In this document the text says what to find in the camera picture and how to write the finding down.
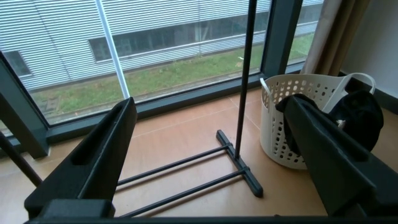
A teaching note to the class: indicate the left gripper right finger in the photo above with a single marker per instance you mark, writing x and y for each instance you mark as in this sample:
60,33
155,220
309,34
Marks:
335,174

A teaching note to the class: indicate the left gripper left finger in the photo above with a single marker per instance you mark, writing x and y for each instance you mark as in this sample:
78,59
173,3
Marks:
102,174

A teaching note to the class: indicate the heap of clothes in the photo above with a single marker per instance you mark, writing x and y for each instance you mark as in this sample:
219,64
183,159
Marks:
360,121

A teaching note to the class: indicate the white laundry basket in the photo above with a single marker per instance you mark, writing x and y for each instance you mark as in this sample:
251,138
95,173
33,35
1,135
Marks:
334,93

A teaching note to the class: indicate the black clothes rack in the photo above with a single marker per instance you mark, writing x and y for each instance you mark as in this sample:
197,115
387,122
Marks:
245,77

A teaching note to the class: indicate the beige curtain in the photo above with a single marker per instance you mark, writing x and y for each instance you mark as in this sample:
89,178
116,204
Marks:
335,37

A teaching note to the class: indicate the window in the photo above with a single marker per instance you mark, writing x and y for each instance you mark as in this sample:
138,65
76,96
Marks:
280,37

